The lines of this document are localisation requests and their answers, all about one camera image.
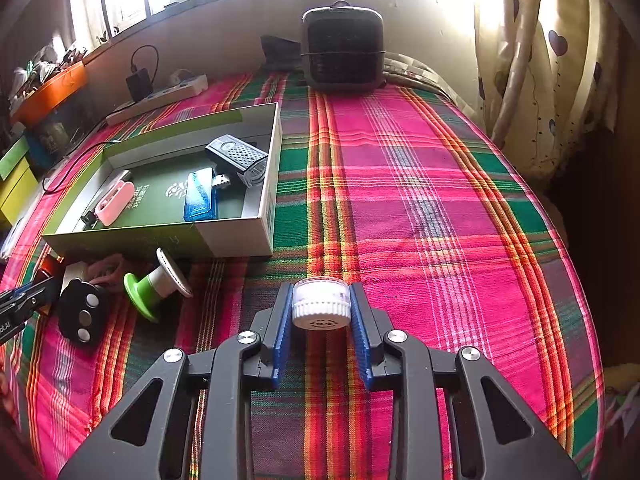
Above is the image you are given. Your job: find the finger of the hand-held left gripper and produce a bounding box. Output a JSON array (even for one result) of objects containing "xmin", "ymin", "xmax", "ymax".
[
  {"xmin": 0, "ymin": 286, "xmax": 34, "ymax": 311},
  {"xmin": 7, "ymin": 279, "xmax": 62, "ymax": 328}
]

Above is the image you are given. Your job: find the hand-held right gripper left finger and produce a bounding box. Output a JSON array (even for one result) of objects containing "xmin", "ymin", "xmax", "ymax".
[{"xmin": 57, "ymin": 281, "xmax": 296, "ymax": 480}]

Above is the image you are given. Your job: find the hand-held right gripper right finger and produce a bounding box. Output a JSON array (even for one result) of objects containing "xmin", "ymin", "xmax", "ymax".
[{"xmin": 348, "ymin": 281, "xmax": 583, "ymax": 480}]

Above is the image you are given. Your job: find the red brown small bottle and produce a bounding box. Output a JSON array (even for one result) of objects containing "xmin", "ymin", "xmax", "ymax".
[{"xmin": 35, "ymin": 255, "xmax": 66, "ymax": 286}]

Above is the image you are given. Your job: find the white small box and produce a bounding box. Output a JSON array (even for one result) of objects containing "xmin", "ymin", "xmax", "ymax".
[{"xmin": 60, "ymin": 261, "xmax": 91, "ymax": 301}]

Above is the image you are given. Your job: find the black round button disc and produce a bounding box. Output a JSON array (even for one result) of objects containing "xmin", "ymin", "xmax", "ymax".
[{"xmin": 57, "ymin": 278, "xmax": 108, "ymax": 347}]

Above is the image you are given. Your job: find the white round cap device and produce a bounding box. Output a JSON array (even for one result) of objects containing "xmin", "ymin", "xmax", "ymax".
[{"xmin": 291, "ymin": 277, "xmax": 351, "ymax": 333}]

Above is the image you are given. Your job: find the pink looped band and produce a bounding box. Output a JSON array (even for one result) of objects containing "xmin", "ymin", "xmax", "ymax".
[{"xmin": 87, "ymin": 255, "xmax": 126, "ymax": 288}]

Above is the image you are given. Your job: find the green cardboard box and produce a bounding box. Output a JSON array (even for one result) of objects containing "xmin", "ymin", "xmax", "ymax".
[{"xmin": 41, "ymin": 101, "xmax": 283, "ymax": 259}]

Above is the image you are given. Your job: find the green and white spool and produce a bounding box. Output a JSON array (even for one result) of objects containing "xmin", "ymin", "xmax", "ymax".
[{"xmin": 123, "ymin": 247, "xmax": 193, "ymax": 322}]

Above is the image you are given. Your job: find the pink white case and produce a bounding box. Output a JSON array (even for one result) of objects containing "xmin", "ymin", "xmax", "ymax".
[{"xmin": 94, "ymin": 170, "xmax": 136, "ymax": 227}]

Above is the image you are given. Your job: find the blue translucent usb tester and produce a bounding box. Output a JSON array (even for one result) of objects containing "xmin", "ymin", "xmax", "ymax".
[{"xmin": 182, "ymin": 169, "xmax": 233, "ymax": 222}]

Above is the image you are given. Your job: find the black bike light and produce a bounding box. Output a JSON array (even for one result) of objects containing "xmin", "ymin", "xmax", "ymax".
[{"xmin": 205, "ymin": 135, "xmax": 270, "ymax": 189}]

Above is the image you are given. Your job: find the yellow box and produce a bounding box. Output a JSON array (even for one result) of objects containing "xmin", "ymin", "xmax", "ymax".
[{"xmin": 0, "ymin": 160, "xmax": 38, "ymax": 226}]

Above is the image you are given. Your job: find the green box lid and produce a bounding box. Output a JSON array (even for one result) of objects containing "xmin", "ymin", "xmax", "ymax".
[{"xmin": 0, "ymin": 137, "xmax": 31, "ymax": 181}]

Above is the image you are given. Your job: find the blue box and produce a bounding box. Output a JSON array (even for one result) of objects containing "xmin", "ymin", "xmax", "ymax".
[{"xmin": 25, "ymin": 125, "xmax": 56, "ymax": 168}]

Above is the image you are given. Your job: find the orange tray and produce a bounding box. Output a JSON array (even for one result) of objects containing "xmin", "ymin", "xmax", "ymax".
[{"xmin": 10, "ymin": 62, "xmax": 88, "ymax": 126}]

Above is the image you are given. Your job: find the white power strip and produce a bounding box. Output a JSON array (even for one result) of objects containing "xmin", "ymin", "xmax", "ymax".
[{"xmin": 105, "ymin": 74, "xmax": 208, "ymax": 126}]

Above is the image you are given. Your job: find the grey patterned cloth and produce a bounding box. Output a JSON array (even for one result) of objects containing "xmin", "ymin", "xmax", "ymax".
[{"xmin": 382, "ymin": 52, "xmax": 476, "ymax": 111}]

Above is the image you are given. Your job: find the black portable heater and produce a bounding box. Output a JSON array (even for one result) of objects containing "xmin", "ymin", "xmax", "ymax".
[{"xmin": 300, "ymin": 1, "xmax": 387, "ymax": 93}]

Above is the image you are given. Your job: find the cream heart print curtain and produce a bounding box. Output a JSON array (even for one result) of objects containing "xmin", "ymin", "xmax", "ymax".
[{"xmin": 475, "ymin": 0, "xmax": 621, "ymax": 181}]

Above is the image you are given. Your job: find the thin black cable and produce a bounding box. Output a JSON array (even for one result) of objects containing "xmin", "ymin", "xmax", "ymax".
[{"xmin": 42, "ymin": 127, "xmax": 118, "ymax": 193}]

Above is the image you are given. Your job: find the black charger with cable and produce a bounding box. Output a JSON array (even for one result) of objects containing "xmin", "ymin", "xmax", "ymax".
[{"xmin": 125, "ymin": 45, "xmax": 160, "ymax": 101}]

